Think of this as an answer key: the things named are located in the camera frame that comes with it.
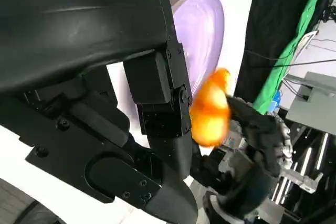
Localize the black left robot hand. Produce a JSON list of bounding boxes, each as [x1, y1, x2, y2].
[[0, 0, 199, 224]]

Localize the green cloth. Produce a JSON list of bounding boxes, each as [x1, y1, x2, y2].
[[253, 0, 333, 115]]

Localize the thin black background cable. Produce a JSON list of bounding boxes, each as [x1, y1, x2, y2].
[[244, 49, 336, 68]]

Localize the lilac plate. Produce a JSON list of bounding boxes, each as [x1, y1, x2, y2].
[[167, 0, 226, 98]]

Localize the gray metal machine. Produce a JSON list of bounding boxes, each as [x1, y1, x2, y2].
[[284, 71, 336, 131]]

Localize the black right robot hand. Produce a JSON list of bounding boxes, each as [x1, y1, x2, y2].
[[191, 95, 285, 196]]

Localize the silver metal frame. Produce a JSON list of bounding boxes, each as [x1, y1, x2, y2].
[[271, 121, 330, 205]]

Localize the orange and white bread roll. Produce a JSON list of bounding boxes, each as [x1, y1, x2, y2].
[[189, 67, 233, 147]]

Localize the black backdrop cloth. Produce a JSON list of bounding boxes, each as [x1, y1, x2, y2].
[[234, 0, 324, 104]]

